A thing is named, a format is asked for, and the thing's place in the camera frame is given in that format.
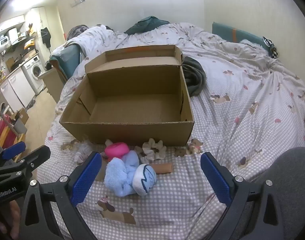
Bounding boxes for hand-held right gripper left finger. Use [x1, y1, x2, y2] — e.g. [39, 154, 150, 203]
[19, 151, 103, 240]

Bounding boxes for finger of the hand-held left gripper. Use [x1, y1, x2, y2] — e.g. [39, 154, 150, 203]
[0, 145, 51, 179]
[0, 141, 27, 167]

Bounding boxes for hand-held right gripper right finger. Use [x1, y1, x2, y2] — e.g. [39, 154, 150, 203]
[200, 152, 284, 240]

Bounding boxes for white frilly scrunchie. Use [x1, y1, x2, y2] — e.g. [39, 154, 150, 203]
[74, 140, 98, 164]

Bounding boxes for light blue plush toy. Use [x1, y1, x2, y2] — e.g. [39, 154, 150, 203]
[104, 150, 143, 197]

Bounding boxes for pink rubber duck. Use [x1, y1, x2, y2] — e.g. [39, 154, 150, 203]
[104, 142, 130, 160]

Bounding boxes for brown cardboard tube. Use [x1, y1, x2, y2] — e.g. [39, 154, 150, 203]
[152, 163, 173, 174]

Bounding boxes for white plush toy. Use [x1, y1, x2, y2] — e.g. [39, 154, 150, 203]
[133, 164, 157, 196]

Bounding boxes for beige floral scrunchie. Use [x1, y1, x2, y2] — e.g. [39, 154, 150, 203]
[142, 138, 167, 161]

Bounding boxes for person's left hand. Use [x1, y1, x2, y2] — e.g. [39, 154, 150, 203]
[0, 200, 21, 240]

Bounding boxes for colourful wooden rack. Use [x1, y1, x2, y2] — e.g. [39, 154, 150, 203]
[0, 112, 25, 150]

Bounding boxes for grey bin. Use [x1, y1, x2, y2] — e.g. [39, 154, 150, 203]
[14, 119, 27, 135]

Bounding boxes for small cardboard box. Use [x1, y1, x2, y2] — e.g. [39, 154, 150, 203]
[11, 108, 29, 125]

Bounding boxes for white cabinet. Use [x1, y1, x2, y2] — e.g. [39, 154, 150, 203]
[0, 69, 35, 113]

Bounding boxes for beige side table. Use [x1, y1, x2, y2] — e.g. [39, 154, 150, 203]
[38, 68, 67, 103]

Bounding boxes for person's right trouser leg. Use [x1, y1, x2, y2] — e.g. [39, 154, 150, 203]
[242, 147, 305, 240]

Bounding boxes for white washing machine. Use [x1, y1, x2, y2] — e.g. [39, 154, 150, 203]
[21, 55, 47, 94]

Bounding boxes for printed checkered blanket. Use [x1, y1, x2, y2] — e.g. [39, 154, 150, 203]
[38, 22, 305, 240]

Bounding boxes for teal cushion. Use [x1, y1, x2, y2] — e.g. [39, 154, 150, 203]
[49, 44, 80, 80]

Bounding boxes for dark grey cloth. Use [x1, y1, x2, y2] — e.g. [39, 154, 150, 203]
[182, 56, 206, 97]

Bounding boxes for black hanging garment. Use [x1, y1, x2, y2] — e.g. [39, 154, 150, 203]
[41, 27, 52, 49]

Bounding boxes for grey patterned pillow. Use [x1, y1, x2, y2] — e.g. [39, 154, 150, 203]
[67, 24, 90, 40]

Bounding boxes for white fluffy cloth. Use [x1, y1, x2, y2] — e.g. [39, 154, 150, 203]
[239, 39, 268, 53]

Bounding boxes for black white checkered item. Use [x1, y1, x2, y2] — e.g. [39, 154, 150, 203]
[262, 36, 278, 58]

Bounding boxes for teal pillow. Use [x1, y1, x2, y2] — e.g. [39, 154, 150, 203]
[212, 22, 270, 53]

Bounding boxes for dark green cloth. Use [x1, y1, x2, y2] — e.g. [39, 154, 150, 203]
[124, 16, 169, 34]

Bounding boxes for cluttered wall shelf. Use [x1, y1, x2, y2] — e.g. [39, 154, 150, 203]
[0, 15, 40, 55]

